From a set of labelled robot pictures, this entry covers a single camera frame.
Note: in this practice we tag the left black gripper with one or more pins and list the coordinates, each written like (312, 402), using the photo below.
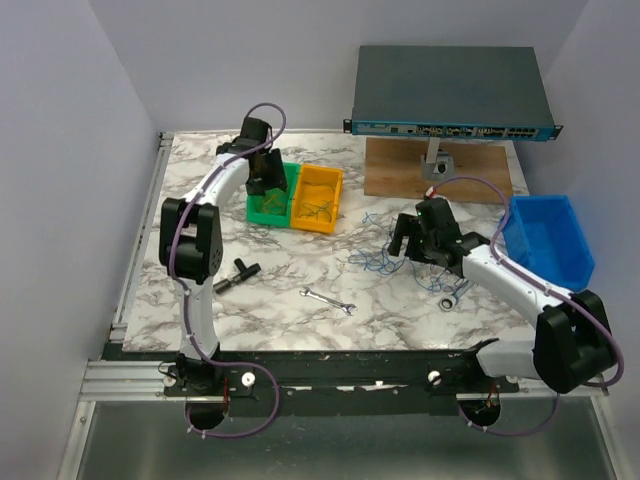
(260, 188)

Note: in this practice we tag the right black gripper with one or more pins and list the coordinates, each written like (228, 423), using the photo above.
(408, 225)

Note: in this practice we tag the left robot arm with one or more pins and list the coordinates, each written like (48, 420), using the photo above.
(191, 245)

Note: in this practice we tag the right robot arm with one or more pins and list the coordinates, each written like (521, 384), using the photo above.
(572, 343)

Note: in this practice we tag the green plastic bin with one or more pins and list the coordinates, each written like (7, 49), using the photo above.
(274, 208)

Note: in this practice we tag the wooden board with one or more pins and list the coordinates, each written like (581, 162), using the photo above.
(393, 170)

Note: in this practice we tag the orange plastic bin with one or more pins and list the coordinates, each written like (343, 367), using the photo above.
(316, 200)

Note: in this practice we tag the silver ratchet wrench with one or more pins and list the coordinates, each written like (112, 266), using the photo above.
(448, 302)

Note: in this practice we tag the small open-end wrench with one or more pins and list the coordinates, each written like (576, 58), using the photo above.
(347, 308)

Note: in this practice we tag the blue plastic bin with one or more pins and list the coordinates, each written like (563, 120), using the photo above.
(544, 236)

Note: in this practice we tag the grey metal stand bracket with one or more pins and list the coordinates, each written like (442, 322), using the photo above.
(436, 164)

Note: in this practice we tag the black T-handle tool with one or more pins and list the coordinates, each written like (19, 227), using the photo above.
(244, 273)

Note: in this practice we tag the grey network switch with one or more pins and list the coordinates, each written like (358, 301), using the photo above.
(451, 92)

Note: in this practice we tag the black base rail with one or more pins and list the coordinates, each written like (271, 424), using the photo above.
(254, 384)

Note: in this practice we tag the aluminium frame rail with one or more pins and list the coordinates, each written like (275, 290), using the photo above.
(86, 409)

